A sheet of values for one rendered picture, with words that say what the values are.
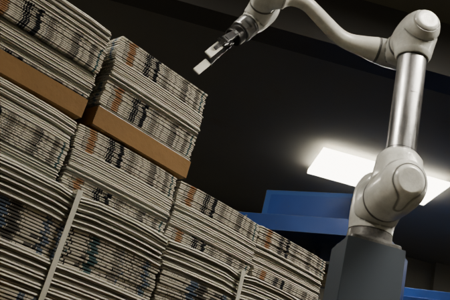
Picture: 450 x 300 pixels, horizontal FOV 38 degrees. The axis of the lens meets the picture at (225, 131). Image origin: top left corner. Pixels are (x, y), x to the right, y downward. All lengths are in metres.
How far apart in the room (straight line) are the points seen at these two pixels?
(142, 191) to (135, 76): 0.26
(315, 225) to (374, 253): 1.58
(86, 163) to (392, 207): 1.09
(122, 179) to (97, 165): 0.07
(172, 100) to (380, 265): 0.99
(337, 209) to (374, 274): 1.72
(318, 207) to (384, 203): 1.83
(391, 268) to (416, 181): 0.31
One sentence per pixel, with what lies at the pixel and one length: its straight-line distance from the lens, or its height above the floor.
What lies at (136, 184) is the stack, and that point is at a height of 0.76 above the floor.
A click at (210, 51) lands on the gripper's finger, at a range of 2.31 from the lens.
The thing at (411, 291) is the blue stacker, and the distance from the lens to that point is 6.10.
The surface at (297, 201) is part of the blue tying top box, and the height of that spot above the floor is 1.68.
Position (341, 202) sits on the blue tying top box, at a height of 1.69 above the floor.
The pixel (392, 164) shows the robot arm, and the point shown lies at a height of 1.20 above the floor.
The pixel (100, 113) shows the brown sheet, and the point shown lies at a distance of 1.44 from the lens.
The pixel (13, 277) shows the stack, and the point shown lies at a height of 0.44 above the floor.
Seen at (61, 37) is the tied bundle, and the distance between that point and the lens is 1.44.
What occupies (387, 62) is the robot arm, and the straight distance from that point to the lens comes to 2.59.
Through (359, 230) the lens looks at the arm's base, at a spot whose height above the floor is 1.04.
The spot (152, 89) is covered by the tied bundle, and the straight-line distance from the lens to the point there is 1.54.
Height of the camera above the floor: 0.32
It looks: 24 degrees up
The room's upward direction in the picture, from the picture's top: 15 degrees clockwise
